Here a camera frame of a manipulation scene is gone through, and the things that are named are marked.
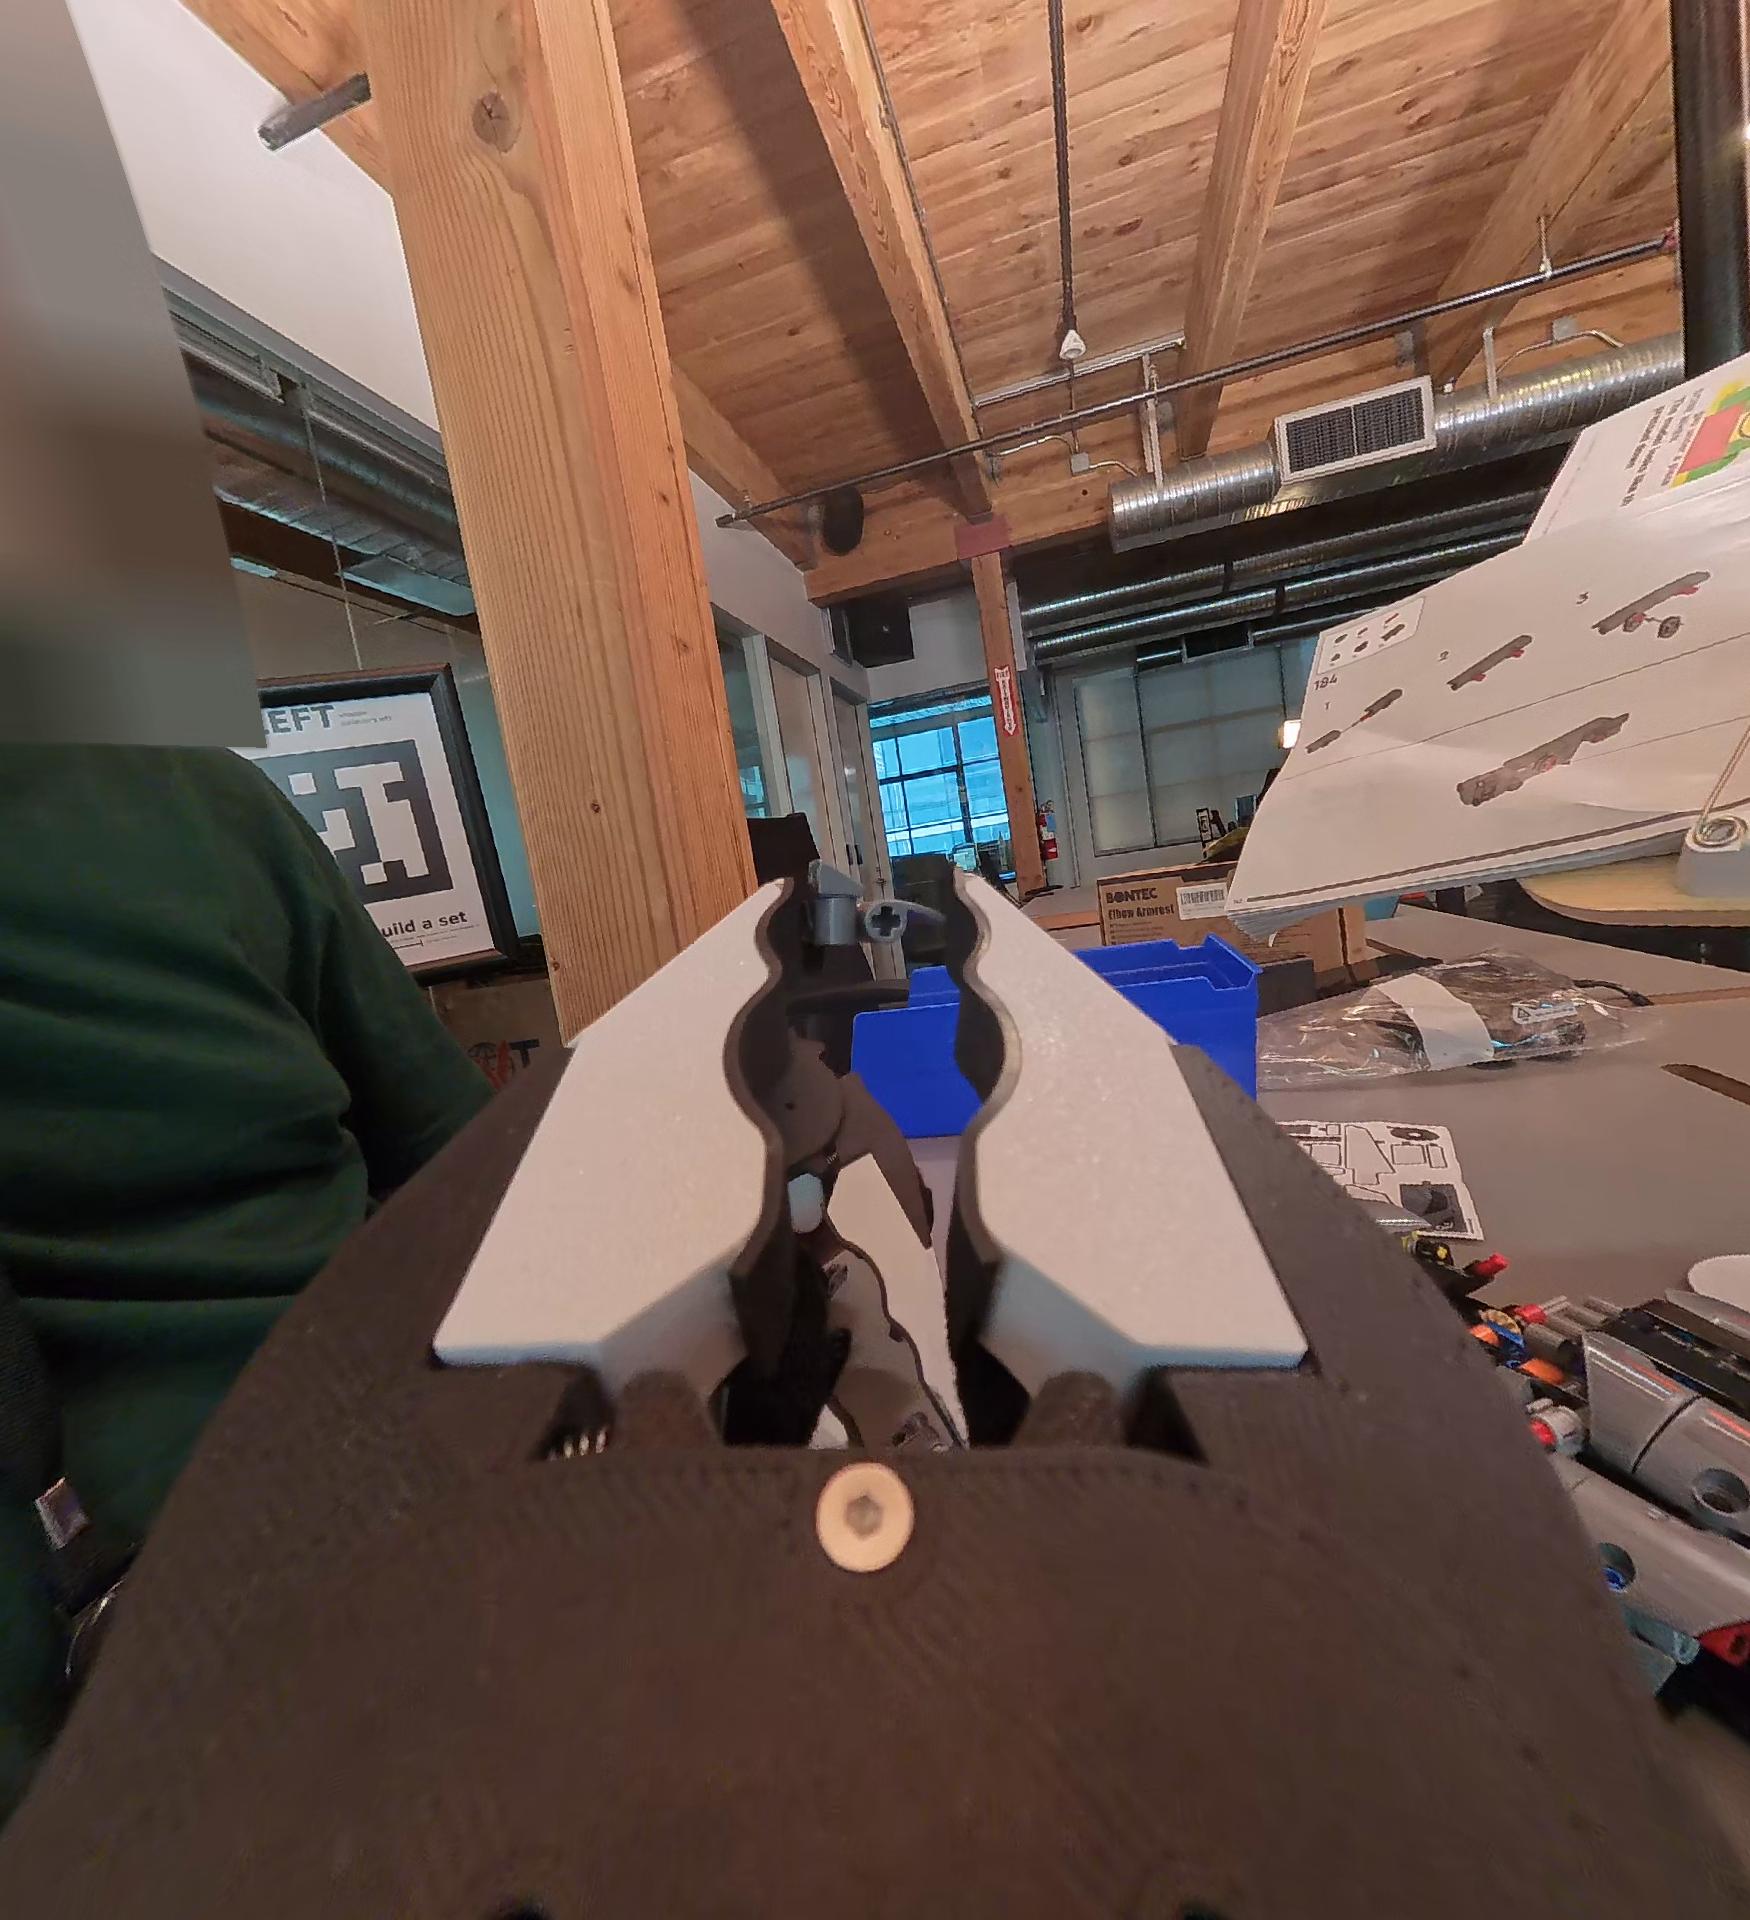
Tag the black vertical pipe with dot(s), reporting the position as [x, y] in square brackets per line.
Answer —
[1711, 179]

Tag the lego instruction booklet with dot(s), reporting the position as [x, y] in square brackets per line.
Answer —
[1492, 780]

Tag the white air vent grille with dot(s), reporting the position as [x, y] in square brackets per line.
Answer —
[1354, 429]

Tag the clear plastic parts bag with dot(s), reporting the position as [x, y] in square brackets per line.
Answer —
[1414, 1028]

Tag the black round ceiling speaker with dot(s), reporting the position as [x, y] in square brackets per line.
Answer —
[839, 519]

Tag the blue plastic bin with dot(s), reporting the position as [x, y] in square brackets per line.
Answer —
[1157, 1005]

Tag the blue lit window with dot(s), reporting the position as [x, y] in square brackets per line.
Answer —
[933, 786]

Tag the printed cardboard box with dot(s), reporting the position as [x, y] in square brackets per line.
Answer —
[1157, 907]

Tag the framed marker sign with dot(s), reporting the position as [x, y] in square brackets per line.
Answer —
[395, 811]

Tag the black wall speaker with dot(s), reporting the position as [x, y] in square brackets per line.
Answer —
[875, 630]

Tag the red fire extinguisher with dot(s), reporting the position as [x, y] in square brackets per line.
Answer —
[1047, 834]

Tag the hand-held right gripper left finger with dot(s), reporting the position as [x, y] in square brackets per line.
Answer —
[618, 1200]

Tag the thick wooden support post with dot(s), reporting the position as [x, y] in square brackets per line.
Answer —
[558, 526]

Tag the cardboard box red logo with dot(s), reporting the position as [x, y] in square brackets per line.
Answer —
[514, 1052]

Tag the large grey lego vehicle model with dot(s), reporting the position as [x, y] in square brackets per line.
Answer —
[1685, 1425]

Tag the small grey lego connector assembly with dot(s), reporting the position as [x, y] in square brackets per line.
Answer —
[844, 914]

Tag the red vertical sign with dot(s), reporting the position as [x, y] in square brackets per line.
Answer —
[1008, 699]

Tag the grey metal bracket rod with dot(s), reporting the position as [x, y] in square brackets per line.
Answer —
[312, 112]

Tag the small raised wooden table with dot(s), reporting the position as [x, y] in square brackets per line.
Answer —
[1608, 898]

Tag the metal ventilation duct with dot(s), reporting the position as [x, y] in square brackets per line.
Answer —
[1205, 505]

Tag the lego sticker sheet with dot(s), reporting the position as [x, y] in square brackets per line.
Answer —
[1401, 1185]

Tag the slim wooden post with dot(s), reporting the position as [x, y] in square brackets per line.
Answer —
[1020, 811]

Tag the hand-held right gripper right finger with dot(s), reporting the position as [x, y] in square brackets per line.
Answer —
[1129, 1200]

